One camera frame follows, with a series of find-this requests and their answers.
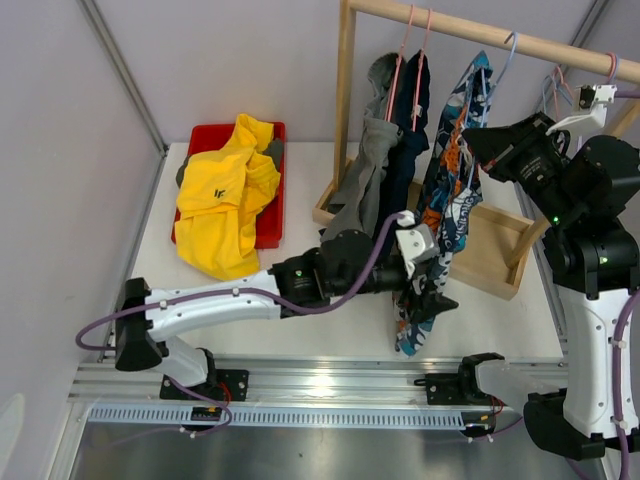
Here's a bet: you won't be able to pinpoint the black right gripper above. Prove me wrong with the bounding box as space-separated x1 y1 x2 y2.
463 112 582 227

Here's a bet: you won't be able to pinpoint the patterned blue orange shorts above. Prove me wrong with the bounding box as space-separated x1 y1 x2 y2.
393 60 476 358

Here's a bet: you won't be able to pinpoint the pink hanger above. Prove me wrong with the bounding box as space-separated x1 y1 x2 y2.
549 52 619 119
385 4 415 122
410 7 434 134

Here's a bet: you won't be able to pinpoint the navy blue shorts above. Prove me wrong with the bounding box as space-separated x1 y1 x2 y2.
376 51 430 229

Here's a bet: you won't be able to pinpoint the olive green shorts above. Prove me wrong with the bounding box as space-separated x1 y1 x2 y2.
175 139 284 187

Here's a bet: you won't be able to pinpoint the yellow shorts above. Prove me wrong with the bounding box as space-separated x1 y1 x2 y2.
174 114 281 281

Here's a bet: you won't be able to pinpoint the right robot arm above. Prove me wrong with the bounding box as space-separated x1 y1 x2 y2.
456 113 639 461

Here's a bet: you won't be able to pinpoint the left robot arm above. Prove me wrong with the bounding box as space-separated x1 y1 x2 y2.
115 227 439 400

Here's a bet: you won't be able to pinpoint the grey shorts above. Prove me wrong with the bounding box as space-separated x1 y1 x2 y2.
320 52 406 242

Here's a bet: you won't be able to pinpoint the wooden clothes rack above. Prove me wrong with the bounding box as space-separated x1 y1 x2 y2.
311 0 640 303

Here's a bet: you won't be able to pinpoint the red plastic bin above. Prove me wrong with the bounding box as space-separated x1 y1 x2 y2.
187 122 286 250

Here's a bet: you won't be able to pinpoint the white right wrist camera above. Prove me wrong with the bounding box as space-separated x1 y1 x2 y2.
546 84 617 136

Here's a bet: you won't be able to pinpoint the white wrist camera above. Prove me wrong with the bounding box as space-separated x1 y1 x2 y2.
395 210 440 279
546 84 617 136

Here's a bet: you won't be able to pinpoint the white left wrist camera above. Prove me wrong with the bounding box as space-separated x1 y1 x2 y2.
395 210 440 279

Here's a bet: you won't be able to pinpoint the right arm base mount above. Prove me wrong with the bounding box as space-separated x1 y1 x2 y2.
413 373 503 407

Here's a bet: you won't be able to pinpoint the aluminium mounting rail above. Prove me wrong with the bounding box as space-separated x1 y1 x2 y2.
67 357 571 407

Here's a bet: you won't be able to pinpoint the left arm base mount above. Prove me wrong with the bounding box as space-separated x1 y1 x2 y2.
159 369 249 403

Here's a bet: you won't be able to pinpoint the slotted cable duct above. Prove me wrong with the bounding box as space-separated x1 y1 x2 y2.
87 403 490 431

